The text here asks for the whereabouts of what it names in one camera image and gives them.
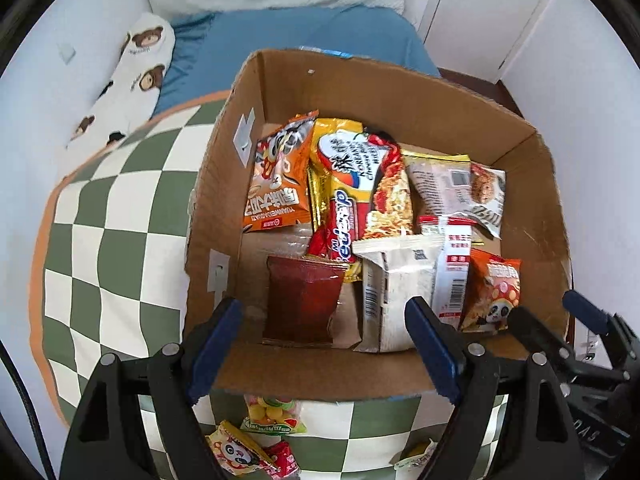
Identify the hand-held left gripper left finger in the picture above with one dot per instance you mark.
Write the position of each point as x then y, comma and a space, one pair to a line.
217, 340

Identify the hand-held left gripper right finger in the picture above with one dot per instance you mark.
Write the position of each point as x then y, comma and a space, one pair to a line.
432, 347

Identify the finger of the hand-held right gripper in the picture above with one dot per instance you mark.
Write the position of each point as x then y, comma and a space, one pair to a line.
587, 307
545, 342

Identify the plain white snack packet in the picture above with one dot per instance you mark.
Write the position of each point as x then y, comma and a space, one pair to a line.
395, 285

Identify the small orange panda snack packet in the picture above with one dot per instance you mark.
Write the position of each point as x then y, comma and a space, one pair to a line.
492, 290

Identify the red white slim packet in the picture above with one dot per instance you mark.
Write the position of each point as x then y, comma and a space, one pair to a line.
452, 270

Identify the dark brown snack packet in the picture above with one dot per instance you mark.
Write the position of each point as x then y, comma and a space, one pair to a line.
302, 305

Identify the pale pink snack packet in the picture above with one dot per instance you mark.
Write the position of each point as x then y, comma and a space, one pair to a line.
440, 180

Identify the large orange panda snack packet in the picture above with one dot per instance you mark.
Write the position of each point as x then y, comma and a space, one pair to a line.
277, 180

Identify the yellow red instant noodle packet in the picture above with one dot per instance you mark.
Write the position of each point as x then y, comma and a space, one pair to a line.
350, 185

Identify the cardboard box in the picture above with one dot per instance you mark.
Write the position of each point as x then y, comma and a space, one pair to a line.
400, 105

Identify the green candy packet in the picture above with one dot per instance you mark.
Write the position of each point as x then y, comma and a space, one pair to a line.
272, 414

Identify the small pale snack packet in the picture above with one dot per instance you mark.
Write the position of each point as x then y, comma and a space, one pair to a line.
417, 455

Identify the yellow panda snack packet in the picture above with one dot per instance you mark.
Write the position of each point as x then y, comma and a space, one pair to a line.
235, 452

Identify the green white checkered mat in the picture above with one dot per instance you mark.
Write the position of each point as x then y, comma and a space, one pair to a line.
125, 240

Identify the small red snack packet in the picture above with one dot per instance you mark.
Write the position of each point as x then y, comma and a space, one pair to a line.
284, 461

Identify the bear print pillow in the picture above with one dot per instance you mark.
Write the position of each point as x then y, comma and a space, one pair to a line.
135, 75

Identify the white door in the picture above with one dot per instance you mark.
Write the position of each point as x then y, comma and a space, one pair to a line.
490, 15

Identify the white wall socket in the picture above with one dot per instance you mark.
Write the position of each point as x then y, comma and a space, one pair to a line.
67, 51

